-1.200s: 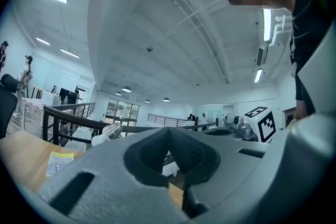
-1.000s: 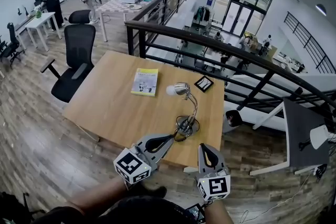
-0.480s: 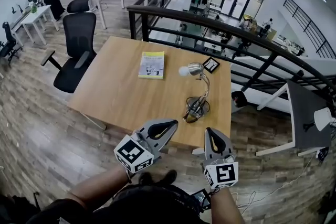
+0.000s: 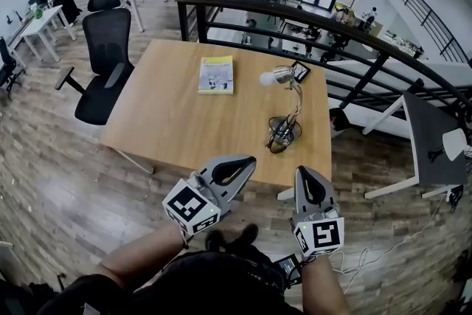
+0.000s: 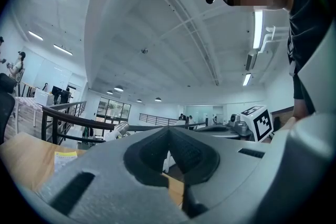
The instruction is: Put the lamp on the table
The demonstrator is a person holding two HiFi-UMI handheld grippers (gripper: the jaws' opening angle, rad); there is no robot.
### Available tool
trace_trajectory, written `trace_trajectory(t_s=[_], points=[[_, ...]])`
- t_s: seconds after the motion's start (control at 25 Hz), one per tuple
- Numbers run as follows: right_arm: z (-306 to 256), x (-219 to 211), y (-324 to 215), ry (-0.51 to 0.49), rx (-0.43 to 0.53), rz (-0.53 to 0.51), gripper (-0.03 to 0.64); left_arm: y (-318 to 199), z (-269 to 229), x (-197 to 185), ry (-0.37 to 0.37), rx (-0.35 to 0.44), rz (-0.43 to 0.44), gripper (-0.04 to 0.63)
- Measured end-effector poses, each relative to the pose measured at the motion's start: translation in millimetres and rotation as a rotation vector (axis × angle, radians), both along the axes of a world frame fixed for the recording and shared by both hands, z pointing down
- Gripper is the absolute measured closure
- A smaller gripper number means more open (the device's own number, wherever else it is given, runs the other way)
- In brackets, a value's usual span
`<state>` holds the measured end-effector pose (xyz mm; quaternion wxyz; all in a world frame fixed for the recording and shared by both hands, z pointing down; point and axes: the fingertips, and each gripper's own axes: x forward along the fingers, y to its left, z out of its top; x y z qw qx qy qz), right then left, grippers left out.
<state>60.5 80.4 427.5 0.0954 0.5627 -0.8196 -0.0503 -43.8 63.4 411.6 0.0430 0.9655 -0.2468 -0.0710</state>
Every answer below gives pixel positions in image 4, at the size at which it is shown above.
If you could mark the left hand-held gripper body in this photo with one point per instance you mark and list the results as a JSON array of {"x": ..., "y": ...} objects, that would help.
[{"x": 190, "y": 206}]

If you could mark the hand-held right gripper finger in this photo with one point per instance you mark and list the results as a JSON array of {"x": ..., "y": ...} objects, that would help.
[
  {"x": 327, "y": 195},
  {"x": 299, "y": 195}
]

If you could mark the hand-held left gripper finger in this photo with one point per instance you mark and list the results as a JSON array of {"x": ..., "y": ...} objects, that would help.
[
  {"x": 243, "y": 179},
  {"x": 221, "y": 159}
]

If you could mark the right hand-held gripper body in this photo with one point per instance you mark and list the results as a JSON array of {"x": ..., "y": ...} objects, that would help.
[{"x": 324, "y": 234}]

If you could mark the silver desk lamp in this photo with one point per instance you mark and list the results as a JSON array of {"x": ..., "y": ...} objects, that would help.
[{"x": 282, "y": 74}]

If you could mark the person's right forearm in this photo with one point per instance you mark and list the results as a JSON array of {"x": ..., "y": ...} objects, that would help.
[{"x": 324, "y": 287}]

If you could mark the person's left forearm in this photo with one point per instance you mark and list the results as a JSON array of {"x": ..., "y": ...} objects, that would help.
[{"x": 140, "y": 258}]

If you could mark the person's black shoe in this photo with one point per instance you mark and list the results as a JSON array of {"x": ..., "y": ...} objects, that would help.
[
  {"x": 214, "y": 239},
  {"x": 247, "y": 234}
]

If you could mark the black waist device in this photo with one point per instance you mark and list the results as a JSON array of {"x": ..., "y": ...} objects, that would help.
[{"x": 288, "y": 268}]

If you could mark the yellow book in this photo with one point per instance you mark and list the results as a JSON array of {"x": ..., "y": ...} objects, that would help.
[{"x": 216, "y": 74}]

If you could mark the grey side table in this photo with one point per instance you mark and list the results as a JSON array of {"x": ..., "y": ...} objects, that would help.
[{"x": 427, "y": 125}]

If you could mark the dark metal railing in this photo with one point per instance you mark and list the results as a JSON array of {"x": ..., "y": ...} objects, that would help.
[{"x": 239, "y": 3}]

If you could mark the black balcony railing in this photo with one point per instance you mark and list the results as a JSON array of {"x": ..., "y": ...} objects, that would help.
[{"x": 424, "y": 9}]

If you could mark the white table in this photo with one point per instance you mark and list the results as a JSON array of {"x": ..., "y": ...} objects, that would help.
[{"x": 44, "y": 22}]

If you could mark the small green plant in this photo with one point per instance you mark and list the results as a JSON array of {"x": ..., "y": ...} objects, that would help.
[{"x": 38, "y": 12}]

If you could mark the black picture frame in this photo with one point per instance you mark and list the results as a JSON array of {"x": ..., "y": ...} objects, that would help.
[{"x": 301, "y": 72}]

